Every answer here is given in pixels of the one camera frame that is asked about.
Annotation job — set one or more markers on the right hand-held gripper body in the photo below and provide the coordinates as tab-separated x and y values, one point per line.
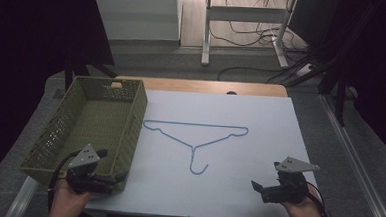
290	188

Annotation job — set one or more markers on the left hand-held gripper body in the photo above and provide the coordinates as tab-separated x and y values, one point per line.
84	158

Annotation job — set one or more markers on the olive green plastic basket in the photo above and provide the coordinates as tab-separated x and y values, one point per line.
96	123

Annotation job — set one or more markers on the person's right hand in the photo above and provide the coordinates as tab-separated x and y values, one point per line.
305	216

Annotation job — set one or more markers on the person's left hand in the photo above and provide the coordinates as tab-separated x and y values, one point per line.
67	202

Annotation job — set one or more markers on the white table mat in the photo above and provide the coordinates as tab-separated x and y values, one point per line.
230	190

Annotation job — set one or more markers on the grey metal bar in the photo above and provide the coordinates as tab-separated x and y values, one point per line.
22	196

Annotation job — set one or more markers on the black metal stand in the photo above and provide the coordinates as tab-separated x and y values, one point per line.
340	96

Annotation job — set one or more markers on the white power strip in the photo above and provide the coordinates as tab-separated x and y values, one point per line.
304	69

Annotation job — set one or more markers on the dark curtain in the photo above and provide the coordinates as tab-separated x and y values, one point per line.
383	65
27	46

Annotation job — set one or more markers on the white cabinet panel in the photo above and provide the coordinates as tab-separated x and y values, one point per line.
135	15

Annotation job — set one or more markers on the grey metal floor rail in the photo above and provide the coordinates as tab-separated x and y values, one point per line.
355	160

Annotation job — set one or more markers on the white metal desk frame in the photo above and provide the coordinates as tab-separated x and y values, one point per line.
246	14

